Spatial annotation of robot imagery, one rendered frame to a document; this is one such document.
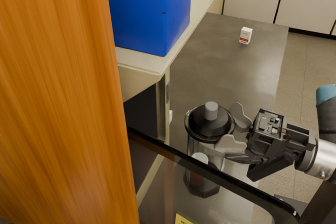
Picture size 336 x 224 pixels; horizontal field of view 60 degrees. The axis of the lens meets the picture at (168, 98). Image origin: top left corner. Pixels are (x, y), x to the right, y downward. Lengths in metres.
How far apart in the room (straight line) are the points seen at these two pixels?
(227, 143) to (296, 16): 3.17
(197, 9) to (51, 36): 0.28
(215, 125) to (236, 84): 0.68
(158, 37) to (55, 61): 0.13
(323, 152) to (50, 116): 0.48
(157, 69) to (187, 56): 1.06
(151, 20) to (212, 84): 0.91
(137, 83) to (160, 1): 0.11
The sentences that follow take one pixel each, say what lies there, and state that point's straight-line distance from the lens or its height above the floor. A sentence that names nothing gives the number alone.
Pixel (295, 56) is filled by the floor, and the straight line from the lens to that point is 3.38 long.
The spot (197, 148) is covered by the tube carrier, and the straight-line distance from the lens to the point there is 0.64.
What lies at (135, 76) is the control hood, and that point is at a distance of 0.37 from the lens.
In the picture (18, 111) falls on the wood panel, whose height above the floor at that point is 1.46.
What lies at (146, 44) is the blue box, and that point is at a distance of 0.38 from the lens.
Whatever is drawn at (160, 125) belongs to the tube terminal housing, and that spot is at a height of 1.05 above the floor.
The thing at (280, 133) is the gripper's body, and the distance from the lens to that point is 0.61.
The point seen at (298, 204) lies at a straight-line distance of 2.10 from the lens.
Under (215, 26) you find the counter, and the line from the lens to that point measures 1.69.
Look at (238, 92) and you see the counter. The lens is 1.23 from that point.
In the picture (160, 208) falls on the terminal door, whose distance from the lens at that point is 0.58.
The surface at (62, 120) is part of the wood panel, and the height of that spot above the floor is 1.47.
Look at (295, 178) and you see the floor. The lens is 2.22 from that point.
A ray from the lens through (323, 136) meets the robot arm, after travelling 0.75.
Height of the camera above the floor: 1.72
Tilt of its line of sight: 42 degrees down
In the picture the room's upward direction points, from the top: straight up
